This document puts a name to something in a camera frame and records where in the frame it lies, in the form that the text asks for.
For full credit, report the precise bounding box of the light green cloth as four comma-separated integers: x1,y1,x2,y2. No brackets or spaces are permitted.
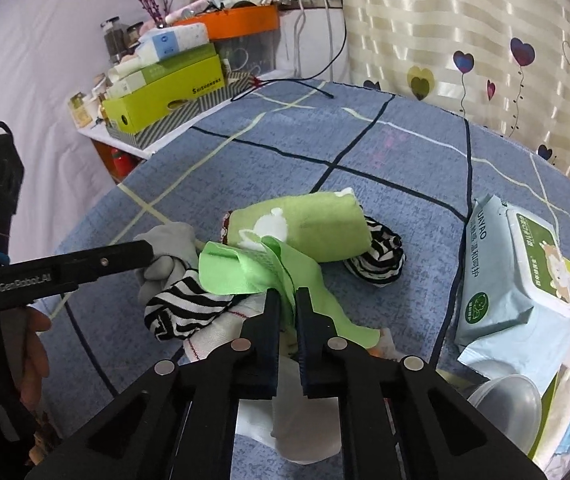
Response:
198,236,379,349

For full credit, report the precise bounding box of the green towel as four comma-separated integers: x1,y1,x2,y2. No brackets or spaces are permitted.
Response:
221,188,372,263

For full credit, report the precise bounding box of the heart pattern curtain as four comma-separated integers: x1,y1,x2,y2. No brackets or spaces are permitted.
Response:
343,0,570,177

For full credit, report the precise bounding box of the black white striped sock ball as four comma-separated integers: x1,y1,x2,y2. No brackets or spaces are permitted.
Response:
343,217,405,287

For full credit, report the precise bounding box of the blue checked bed sheet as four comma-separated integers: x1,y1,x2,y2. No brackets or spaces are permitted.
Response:
29,79,570,480

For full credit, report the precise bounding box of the lime green cardboard box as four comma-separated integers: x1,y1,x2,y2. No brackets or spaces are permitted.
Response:
102,54,225,134

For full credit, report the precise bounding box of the blue white tissue pack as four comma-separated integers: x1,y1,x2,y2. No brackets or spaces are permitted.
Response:
134,23,209,63

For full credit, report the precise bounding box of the green box lid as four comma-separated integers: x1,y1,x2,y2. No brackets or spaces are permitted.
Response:
106,44,217,99

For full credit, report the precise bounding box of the black cable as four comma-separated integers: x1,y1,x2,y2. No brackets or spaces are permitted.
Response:
229,4,349,103

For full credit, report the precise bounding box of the black white striped sock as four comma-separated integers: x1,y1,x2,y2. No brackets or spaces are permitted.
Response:
144,269,248,341

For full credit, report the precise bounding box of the white side table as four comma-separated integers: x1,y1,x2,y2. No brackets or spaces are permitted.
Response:
76,66,292,162

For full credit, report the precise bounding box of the orange tray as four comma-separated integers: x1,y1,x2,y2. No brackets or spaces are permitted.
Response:
179,6,279,41

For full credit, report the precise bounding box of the glass jar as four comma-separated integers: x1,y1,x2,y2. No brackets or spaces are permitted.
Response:
100,16,128,64

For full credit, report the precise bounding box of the white cloth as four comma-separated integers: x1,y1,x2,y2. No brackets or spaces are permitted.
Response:
235,356,341,465

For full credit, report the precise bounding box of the white sock red stitching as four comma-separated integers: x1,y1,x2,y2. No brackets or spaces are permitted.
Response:
183,292,265,363

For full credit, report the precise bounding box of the striped storage box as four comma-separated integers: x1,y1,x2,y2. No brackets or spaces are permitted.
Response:
106,72,258,150

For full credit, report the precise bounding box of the wet wipes pack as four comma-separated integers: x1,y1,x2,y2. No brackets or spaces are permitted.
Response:
454,195,570,393

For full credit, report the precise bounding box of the grey sock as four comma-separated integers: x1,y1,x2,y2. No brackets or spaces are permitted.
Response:
134,222,198,307

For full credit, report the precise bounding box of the clear plastic bowl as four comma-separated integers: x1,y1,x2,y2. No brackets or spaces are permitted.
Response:
468,374,542,454

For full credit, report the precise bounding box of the person's left hand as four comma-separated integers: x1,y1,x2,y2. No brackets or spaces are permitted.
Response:
19,307,52,411

